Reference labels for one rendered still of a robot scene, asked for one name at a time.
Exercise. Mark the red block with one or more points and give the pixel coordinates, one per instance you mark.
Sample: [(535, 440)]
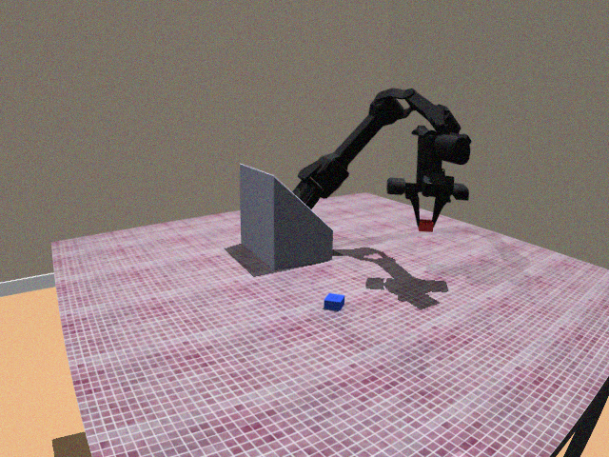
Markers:
[(426, 225)]

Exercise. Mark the blue block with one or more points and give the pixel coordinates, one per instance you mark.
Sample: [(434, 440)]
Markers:
[(334, 302)]

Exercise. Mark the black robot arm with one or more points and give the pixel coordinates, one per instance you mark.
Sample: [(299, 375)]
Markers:
[(445, 143)]

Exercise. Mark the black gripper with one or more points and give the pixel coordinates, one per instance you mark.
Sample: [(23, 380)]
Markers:
[(411, 190)]

